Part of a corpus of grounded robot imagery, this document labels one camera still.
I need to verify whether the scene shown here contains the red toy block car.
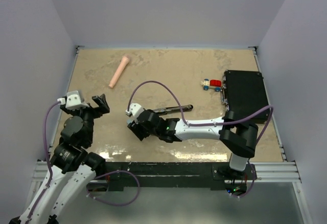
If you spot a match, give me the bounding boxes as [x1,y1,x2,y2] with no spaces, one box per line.
[201,79,222,92]

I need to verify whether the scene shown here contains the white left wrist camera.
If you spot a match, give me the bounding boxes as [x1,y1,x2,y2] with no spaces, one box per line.
[57,91,89,110]

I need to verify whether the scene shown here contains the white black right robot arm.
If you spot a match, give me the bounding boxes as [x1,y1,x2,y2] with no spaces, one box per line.
[125,104,259,180]

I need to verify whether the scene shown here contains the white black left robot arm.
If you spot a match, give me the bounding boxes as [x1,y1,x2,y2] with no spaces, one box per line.
[10,91,110,223]

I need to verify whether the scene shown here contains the black hard case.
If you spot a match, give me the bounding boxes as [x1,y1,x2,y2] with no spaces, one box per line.
[221,70,268,119]

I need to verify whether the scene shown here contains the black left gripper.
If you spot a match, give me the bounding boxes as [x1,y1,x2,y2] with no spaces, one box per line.
[61,94,109,145]

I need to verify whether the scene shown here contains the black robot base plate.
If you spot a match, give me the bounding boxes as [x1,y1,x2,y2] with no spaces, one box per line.
[90,162,257,192]

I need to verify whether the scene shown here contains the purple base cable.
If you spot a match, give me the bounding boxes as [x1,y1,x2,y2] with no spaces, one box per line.
[228,162,256,199]
[85,170,141,207]

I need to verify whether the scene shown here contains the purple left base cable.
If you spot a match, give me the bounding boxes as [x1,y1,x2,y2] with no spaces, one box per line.
[85,170,141,207]

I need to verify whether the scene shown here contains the pink toy microphone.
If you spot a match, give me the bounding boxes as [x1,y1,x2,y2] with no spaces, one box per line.
[108,56,130,88]

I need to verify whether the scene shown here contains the aluminium frame rail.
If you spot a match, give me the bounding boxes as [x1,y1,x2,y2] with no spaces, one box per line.
[253,162,301,183]

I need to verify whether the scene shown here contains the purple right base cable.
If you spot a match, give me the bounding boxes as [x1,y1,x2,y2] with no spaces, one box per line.
[228,162,256,199]

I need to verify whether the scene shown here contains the black stapler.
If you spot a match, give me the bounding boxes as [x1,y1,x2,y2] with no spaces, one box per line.
[153,104,193,116]

